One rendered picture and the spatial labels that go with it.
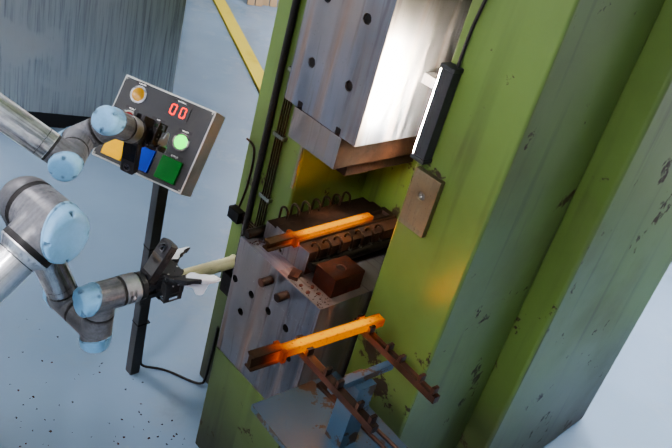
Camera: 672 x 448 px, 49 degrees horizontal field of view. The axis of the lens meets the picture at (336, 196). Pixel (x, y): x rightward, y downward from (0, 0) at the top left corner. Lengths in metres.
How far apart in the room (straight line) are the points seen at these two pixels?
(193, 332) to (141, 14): 1.96
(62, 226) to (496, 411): 1.62
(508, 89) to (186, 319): 2.02
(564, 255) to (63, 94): 3.18
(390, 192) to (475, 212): 0.69
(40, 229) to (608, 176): 1.46
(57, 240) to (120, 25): 2.98
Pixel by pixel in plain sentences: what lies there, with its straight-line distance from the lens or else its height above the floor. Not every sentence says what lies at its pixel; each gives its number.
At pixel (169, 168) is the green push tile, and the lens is 2.36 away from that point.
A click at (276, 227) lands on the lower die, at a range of 2.23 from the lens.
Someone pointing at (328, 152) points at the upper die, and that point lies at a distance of 2.00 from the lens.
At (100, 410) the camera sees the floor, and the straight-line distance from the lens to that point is 2.95.
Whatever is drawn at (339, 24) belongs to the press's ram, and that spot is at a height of 1.64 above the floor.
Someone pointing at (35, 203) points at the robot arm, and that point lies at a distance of 1.61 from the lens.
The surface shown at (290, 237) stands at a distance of 2.14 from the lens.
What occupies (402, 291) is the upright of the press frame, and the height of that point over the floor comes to 0.99.
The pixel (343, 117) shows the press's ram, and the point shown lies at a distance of 1.94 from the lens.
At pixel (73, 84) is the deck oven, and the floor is 0.31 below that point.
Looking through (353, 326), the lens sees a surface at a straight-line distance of 1.95.
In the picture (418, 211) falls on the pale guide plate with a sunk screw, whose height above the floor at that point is 1.25.
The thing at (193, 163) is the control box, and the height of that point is 1.05.
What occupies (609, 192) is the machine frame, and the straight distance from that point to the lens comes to 2.19.
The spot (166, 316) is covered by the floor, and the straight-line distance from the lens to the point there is 3.36.
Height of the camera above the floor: 2.16
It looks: 28 degrees down
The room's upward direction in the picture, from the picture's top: 16 degrees clockwise
